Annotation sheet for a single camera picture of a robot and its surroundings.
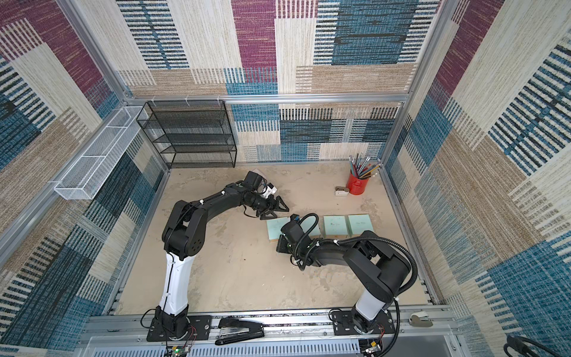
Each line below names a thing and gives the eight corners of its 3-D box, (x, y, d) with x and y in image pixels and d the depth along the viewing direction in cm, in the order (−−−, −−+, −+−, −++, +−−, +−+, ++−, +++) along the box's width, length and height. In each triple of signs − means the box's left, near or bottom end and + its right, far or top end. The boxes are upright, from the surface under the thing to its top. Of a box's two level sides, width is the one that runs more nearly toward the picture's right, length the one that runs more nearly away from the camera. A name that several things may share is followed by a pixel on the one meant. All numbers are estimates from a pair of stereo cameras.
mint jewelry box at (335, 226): (325, 238, 96) (326, 233, 93) (323, 219, 101) (324, 215, 98) (347, 238, 96) (348, 233, 93) (343, 219, 101) (345, 215, 98)
